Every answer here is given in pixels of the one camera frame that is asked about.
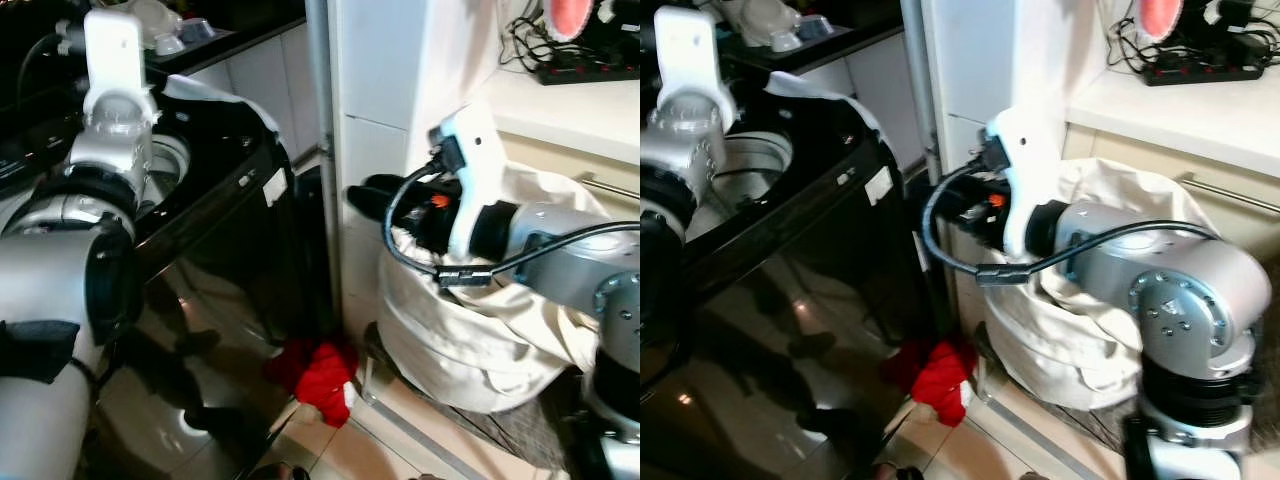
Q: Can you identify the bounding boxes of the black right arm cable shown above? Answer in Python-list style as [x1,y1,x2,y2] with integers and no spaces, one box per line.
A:
[382,163,641,291]
[920,163,1223,289]

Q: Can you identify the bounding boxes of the metal drawer handle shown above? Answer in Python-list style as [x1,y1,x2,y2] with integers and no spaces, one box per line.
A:
[1178,172,1280,218]
[574,174,641,203]

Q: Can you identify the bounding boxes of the white crumpled bag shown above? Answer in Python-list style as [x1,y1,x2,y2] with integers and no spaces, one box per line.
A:
[118,0,183,41]
[718,0,803,46]

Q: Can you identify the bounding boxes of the grey vertical pipe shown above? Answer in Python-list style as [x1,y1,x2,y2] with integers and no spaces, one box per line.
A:
[900,0,941,186]
[303,0,338,293]

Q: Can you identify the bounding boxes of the black power strip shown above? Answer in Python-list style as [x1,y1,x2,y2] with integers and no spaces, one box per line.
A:
[534,58,641,87]
[1140,60,1267,88]

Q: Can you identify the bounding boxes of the tangled black power cables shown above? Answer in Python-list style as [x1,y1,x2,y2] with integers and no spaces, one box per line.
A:
[1103,8,1166,75]
[497,8,563,75]

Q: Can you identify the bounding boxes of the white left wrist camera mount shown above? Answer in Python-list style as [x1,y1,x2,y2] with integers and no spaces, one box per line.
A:
[83,10,161,129]
[652,6,738,119]

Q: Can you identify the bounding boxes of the cream cloth laundry bag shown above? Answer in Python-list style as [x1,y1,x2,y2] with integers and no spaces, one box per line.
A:
[374,163,623,416]
[975,155,1229,413]

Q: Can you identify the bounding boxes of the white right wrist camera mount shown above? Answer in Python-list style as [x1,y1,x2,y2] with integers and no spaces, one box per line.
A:
[984,106,1067,263]
[428,101,513,263]

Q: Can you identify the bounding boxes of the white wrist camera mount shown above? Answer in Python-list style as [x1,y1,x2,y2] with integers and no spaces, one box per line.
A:
[83,10,161,129]
[652,6,738,119]
[984,106,1067,263]
[428,101,513,263]

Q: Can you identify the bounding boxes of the pink round object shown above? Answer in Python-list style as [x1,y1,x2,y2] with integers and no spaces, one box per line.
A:
[542,0,597,44]
[1139,0,1187,44]

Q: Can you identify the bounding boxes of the glossy black washing machine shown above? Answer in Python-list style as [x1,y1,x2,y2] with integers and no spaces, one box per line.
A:
[640,28,949,480]
[0,0,336,480]

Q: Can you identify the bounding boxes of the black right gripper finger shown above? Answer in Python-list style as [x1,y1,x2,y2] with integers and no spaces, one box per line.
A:
[347,187,417,223]
[360,174,433,197]
[925,171,985,193]
[912,186,963,219]

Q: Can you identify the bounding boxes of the red garment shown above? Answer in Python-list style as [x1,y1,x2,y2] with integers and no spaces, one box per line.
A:
[262,337,360,430]
[879,335,980,430]

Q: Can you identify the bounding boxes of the white cloth on washer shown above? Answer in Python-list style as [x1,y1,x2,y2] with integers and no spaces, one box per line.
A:
[158,74,289,166]
[766,70,897,161]

